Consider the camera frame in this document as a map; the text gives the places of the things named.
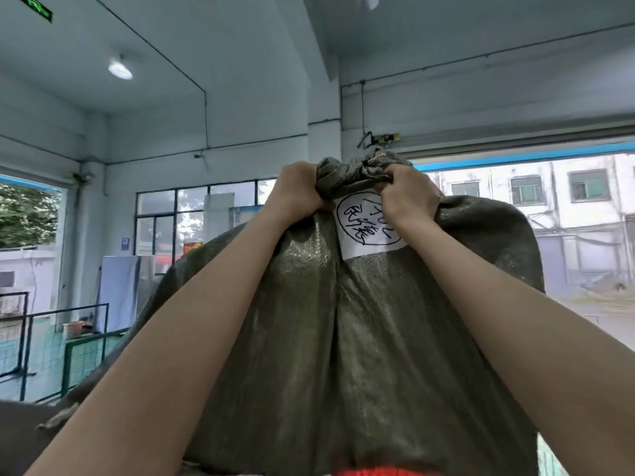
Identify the round ceiling lamp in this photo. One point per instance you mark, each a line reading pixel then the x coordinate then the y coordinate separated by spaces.
pixel 120 70

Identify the green exit sign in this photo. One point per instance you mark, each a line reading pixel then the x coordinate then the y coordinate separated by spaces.
pixel 34 7

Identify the red plastic crate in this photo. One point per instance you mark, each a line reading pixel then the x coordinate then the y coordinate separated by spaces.
pixel 387 471

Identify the pink basin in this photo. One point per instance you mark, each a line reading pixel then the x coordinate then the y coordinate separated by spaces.
pixel 73 329

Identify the person's left hand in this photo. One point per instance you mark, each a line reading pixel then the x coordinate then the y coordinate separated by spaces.
pixel 297 193

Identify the person's right hand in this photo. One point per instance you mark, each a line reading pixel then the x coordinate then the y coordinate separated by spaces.
pixel 412 198

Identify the yellow black door motor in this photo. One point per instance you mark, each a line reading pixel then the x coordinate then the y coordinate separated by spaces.
pixel 382 138

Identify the person's right forearm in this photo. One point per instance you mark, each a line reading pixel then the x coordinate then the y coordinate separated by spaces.
pixel 521 332

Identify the pale leaning board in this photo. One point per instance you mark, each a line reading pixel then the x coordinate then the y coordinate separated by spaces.
pixel 119 292

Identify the person's left forearm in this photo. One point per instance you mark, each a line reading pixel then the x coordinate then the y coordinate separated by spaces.
pixel 173 351

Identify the black metal fence frame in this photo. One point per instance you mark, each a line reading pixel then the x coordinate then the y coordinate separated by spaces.
pixel 25 356

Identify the large grey-green woven sack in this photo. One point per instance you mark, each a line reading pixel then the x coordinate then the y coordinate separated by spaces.
pixel 372 366

